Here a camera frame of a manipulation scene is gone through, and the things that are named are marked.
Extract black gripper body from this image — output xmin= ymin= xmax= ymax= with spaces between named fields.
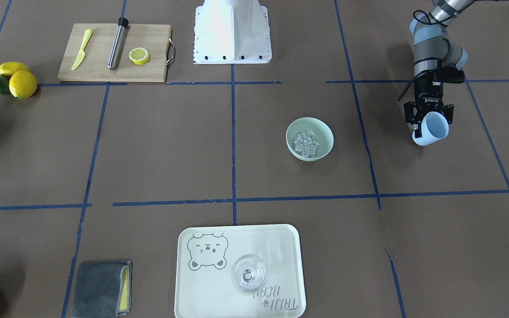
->
xmin=414 ymin=71 xmax=444 ymax=116

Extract light blue plastic cup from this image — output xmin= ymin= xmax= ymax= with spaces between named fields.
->
xmin=412 ymin=111 xmax=450 ymax=146

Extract green ceramic bowl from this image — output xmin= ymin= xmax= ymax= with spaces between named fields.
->
xmin=285 ymin=117 xmax=334 ymax=162

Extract clear ice cubes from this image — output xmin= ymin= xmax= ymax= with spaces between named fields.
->
xmin=292 ymin=131 xmax=320 ymax=158

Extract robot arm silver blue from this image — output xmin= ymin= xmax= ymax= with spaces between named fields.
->
xmin=398 ymin=0 xmax=474 ymax=137

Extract clear wine glass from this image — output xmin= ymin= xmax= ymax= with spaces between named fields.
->
xmin=232 ymin=254 xmax=267 ymax=293

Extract wooden cutting board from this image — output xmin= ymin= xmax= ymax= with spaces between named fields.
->
xmin=58 ymin=23 xmax=175 ymax=83

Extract cream bear tray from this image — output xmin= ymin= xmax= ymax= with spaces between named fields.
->
xmin=174 ymin=224 xmax=307 ymax=318

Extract half lemon slice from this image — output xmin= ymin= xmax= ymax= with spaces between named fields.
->
xmin=129 ymin=48 xmax=150 ymax=66

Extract yellow plastic knife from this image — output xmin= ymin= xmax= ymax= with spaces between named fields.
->
xmin=71 ymin=29 xmax=93 ymax=71

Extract grey folded cloth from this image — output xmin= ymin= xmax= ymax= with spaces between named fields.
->
xmin=70 ymin=260 xmax=133 ymax=318

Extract yellow lemon near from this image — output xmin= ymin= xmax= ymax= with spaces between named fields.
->
xmin=9 ymin=70 xmax=38 ymax=99

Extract yellow lemon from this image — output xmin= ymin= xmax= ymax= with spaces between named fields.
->
xmin=0 ymin=61 xmax=30 ymax=79
xmin=9 ymin=70 xmax=38 ymax=99

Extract yellow lemon far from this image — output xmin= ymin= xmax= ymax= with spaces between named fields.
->
xmin=0 ymin=61 xmax=30 ymax=79

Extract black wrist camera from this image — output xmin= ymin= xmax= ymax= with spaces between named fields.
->
xmin=433 ymin=66 xmax=465 ymax=84

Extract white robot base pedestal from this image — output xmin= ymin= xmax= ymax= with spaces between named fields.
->
xmin=193 ymin=0 xmax=273 ymax=65

